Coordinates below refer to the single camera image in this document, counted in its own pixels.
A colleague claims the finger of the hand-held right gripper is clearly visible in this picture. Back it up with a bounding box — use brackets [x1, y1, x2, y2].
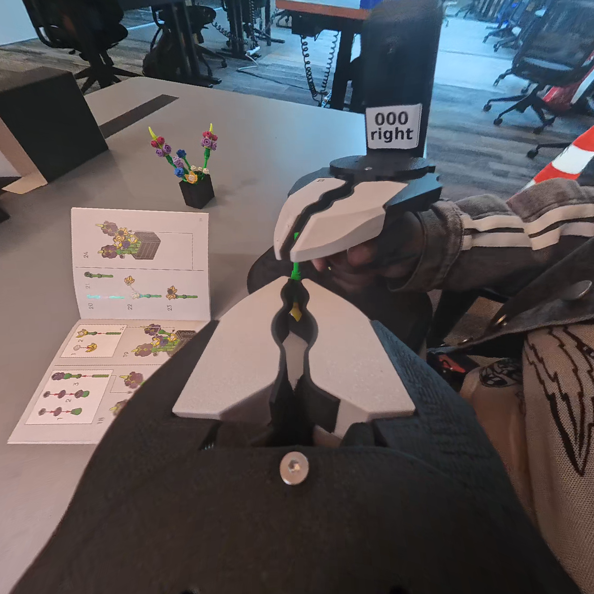
[273, 178, 348, 260]
[289, 181, 410, 263]

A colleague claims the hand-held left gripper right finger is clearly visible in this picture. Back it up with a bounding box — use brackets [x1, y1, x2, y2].
[297, 278, 417, 441]

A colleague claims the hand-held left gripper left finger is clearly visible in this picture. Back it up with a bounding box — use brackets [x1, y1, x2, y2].
[172, 276, 295, 423]

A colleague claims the green brick flower stem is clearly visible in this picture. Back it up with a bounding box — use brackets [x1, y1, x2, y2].
[288, 231, 307, 324]

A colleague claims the person's right forearm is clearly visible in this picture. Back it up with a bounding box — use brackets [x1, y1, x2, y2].
[418, 178, 594, 299]

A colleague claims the grey desk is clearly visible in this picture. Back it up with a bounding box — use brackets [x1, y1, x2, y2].
[0, 76, 368, 594]

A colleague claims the desk with orange edge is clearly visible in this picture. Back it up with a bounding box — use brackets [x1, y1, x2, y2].
[274, 0, 373, 112]

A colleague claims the person's right hand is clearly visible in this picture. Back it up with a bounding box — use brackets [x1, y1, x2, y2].
[312, 213, 426, 292]

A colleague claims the brick flower bouquet black pot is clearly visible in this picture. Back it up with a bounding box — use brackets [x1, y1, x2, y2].
[148, 123, 219, 209]

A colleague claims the paper instruction booklet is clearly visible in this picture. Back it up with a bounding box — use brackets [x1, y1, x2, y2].
[7, 207, 212, 445]

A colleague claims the person's grey denim jacket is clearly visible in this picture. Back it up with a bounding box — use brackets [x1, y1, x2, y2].
[432, 241, 594, 353]

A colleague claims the red white striped object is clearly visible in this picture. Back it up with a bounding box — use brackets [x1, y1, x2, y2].
[524, 84, 594, 192]

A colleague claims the person's beige printed shirt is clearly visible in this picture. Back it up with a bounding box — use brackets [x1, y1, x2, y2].
[459, 320, 594, 590]

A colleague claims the black flower print toy box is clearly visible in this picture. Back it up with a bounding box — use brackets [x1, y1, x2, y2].
[0, 66, 110, 196]

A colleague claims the black coiled cable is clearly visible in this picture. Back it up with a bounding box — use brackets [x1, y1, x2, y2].
[299, 36, 323, 105]
[322, 30, 339, 93]

